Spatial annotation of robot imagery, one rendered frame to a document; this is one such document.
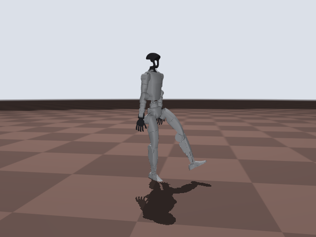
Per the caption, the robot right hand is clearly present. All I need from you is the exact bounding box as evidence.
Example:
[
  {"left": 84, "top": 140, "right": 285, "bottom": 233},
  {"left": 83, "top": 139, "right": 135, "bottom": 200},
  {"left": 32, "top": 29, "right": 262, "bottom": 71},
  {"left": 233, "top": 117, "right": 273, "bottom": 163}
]
[{"left": 136, "top": 114, "right": 147, "bottom": 132}]

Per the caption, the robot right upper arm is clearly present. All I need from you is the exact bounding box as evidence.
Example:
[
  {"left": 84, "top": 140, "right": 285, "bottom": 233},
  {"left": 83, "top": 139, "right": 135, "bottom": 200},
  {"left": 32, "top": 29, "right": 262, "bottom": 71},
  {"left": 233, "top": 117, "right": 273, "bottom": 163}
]
[{"left": 141, "top": 73, "right": 151, "bottom": 100}]

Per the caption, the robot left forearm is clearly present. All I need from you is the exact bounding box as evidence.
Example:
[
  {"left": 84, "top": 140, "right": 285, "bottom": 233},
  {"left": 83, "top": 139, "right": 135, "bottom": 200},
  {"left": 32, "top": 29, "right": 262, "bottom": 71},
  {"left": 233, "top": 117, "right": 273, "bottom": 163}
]
[{"left": 158, "top": 96, "right": 163, "bottom": 108}]

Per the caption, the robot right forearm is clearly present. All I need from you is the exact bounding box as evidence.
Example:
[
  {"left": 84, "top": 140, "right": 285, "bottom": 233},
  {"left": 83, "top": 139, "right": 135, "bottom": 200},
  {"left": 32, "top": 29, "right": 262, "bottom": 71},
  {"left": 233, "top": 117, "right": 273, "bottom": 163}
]
[{"left": 139, "top": 93, "right": 147, "bottom": 118}]

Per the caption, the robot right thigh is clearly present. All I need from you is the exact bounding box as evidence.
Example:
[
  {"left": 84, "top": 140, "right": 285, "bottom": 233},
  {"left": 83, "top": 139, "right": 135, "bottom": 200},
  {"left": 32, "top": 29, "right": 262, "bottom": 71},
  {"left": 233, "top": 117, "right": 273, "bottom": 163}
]
[{"left": 143, "top": 112, "right": 158, "bottom": 151}]

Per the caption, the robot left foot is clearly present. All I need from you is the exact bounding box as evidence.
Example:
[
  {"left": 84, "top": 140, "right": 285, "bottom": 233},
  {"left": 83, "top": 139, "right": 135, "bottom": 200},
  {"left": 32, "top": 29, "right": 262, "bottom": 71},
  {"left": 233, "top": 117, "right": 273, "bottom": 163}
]
[{"left": 189, "top": 160, "right": 207, "bottom": 170}]

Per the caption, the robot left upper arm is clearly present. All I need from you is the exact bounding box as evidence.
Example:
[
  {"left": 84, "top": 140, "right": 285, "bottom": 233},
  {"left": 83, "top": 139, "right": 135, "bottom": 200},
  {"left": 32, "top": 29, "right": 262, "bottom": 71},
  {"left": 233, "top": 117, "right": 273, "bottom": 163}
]
[{"left": 161, "top": 73, "right": 164, "bottom": 96}]

